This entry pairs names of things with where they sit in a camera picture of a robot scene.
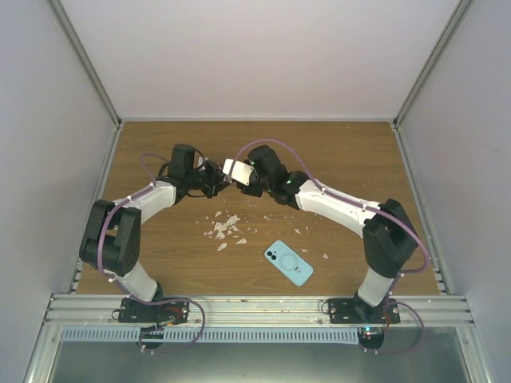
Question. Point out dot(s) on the light blue cased phone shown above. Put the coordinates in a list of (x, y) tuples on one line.
[(288, 262)]

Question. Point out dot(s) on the white debris pile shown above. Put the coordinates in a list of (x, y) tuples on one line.
[(224, 229)]

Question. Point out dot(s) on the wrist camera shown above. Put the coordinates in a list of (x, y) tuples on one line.
[(238, 171), (200, 162)]

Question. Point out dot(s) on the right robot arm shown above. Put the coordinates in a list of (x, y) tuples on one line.
[(391, 245)]

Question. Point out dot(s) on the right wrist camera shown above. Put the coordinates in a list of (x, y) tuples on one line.
[(238, 171)]

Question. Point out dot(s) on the left aluminium frame post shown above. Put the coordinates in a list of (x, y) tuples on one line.
[(71, 34)]

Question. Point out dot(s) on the slotted cable duct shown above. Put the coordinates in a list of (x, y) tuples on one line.
[(229, 335)]

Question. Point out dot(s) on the aluminium front rail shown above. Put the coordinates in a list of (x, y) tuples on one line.
[(259, 311)]

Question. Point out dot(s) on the aluminium frame post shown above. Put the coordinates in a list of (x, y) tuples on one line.
[(71, 34), (454, 21)]

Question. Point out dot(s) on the right aluminium frame post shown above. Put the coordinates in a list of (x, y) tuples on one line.
[(454, 21)]

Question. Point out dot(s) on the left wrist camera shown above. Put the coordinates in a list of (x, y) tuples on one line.
[(200, 162)]

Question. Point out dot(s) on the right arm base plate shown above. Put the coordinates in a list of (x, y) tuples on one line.
[(352, 311)]

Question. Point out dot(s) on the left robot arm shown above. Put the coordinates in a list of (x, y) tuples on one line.
[(112, 239)]

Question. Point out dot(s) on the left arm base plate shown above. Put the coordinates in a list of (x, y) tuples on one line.
[(132, 311)]

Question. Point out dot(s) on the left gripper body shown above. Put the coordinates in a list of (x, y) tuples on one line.
[(207, 181)]

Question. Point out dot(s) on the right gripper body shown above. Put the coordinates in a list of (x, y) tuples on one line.
[(248, 191)]

